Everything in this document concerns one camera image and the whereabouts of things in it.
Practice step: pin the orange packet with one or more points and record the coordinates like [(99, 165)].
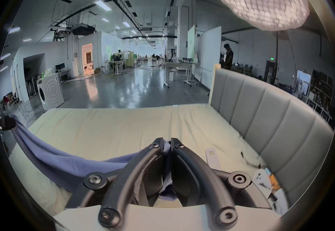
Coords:
[(275, 181)]

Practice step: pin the dark storage shelf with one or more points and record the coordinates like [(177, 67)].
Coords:
[(323, 88)]

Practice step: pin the blue garment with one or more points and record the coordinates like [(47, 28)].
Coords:
[(52, 154)]

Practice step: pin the desk with monitors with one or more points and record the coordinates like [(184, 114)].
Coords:
[(62, 69)]

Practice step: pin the bed with beige sheet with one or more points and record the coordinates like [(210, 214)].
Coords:
[(117, 130)]

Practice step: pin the white remote control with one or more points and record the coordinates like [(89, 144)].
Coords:
[(212, 158)]

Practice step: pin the grey padded headboard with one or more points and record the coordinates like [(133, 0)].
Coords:
[(274, 125)]

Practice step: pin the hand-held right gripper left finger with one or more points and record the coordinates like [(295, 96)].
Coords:
[(136, 172)]

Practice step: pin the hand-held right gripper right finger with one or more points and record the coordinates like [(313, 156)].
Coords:
[(199, 175)]

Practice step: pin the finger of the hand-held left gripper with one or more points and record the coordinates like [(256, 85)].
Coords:
[(7, 123)]

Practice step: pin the white table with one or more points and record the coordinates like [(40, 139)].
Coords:
[(172, 66), (190, 71)]

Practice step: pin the white washing machine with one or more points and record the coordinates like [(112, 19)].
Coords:
[(51, 92)]

